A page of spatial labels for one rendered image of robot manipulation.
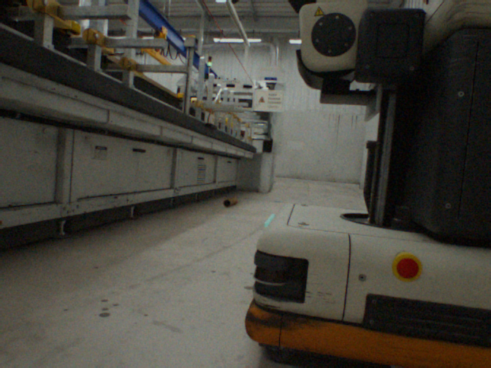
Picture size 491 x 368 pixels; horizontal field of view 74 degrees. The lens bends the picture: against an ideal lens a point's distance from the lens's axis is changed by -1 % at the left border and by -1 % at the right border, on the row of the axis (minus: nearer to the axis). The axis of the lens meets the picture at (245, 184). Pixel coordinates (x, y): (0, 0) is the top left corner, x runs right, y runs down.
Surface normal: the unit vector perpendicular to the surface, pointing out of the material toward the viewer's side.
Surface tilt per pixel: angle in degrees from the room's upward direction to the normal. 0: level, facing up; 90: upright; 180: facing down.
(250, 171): 90
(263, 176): 90
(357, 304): 90
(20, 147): 90
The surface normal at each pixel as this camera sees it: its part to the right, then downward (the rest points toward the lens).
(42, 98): 0.98, 0.10
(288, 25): -0.18, 0.04
